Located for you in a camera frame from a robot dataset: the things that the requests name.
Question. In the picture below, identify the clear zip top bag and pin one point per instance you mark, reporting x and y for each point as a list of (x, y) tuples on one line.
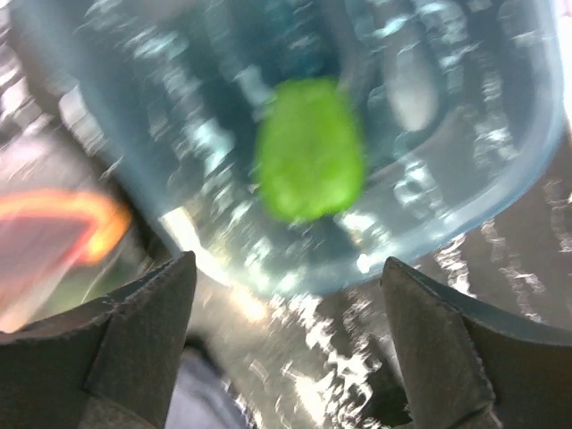
[(44, 234)]

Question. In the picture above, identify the green fake pepper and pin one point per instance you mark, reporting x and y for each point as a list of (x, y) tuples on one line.
[(310, 155)]

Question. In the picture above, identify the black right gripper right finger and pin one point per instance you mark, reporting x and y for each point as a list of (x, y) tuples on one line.
[(469, 364)]

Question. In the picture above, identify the blue transparent container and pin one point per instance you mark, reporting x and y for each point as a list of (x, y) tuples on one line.
[(459, 102)]

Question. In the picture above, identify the folded dark blue towel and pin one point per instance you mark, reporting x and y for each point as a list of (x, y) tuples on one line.
[(199, 400)]

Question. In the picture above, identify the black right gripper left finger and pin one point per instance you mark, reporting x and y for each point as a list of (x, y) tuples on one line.
[(110, 363)]

